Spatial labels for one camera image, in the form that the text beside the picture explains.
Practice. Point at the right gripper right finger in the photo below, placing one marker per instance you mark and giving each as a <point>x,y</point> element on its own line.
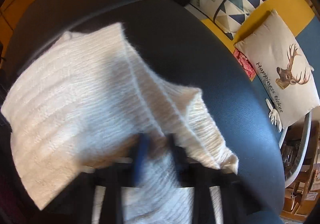
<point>239,203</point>

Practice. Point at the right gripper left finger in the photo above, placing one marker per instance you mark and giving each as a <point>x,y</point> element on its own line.
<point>75,202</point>

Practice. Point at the cream knitted sweater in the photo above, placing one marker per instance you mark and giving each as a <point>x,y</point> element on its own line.
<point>83,102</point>

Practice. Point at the wooden side table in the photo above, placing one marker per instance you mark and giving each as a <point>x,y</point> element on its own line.
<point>302,194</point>

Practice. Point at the white glove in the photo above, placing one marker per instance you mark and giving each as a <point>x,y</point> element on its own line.
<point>274,116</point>

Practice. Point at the deer print cushion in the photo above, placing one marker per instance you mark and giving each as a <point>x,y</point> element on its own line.
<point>282,67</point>

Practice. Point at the pink cloth on sofa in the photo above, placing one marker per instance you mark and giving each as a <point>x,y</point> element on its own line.
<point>245,64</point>

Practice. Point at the blue yellow grey sofa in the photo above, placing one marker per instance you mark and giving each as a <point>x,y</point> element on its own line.
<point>297,16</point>

